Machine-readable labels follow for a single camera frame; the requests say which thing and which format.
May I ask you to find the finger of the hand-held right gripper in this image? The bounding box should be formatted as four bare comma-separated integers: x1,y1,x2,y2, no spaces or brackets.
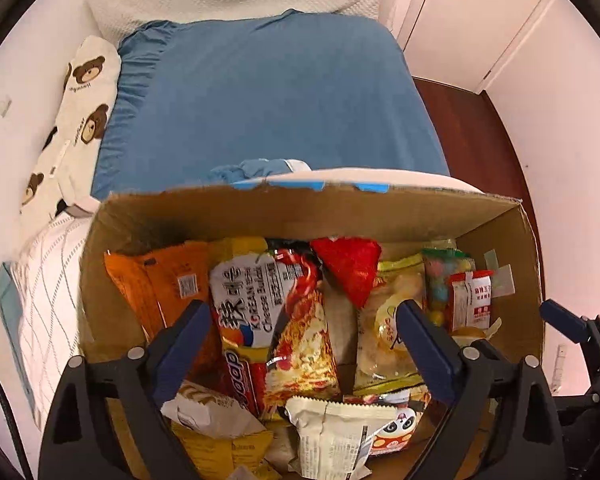
539,299,600,361

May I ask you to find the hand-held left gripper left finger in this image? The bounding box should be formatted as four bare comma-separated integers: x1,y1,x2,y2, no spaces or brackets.
37,300,213,480

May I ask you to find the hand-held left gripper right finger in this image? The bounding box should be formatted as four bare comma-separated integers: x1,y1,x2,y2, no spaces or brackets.
396,299,566,480

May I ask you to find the beige snack packet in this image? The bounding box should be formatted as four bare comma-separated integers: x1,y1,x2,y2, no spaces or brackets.
161,380,268,441

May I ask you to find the white red label snack packet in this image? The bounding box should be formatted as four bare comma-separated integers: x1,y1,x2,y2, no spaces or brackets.
448,270,495,333

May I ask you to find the panda print snack packet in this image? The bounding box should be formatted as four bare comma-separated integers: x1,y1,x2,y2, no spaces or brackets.
342,390,431,458

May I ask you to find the yellow snack packet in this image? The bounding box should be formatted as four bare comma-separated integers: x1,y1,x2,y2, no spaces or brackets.
172,422,282,480

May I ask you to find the cardboard box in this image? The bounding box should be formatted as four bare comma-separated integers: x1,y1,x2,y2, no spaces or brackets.
77,170,546,480

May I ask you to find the yellow cookie packet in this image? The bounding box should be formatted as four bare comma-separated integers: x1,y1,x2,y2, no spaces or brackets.
352,255,431,396

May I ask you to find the colourful candy packet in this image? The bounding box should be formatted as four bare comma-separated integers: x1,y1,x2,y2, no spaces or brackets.
422,247,477,332

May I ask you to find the orange snack packet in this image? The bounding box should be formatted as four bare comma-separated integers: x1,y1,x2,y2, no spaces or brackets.
104,241,221,376

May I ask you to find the instant noodle packet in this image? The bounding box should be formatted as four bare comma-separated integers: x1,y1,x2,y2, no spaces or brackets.
209,237,342,421

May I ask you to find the white diamond pattern quilt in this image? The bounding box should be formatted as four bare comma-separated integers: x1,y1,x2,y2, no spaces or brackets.
10,212,97,411

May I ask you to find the blue blanket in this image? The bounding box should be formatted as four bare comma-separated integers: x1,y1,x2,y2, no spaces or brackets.
0,261,37,407

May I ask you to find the bear print pillow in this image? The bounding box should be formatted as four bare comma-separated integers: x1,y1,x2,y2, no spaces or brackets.
19,35,123,222

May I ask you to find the blue bed sheet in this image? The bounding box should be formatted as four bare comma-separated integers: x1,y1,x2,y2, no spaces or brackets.
90,7,451,202

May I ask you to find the white door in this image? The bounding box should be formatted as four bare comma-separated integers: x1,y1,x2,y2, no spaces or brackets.
395,0,556,95

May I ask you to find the white low wall socket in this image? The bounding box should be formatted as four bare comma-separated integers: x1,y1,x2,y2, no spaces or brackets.
552,344,569,394

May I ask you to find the black cable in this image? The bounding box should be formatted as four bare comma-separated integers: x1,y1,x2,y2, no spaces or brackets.
0,345,33,480

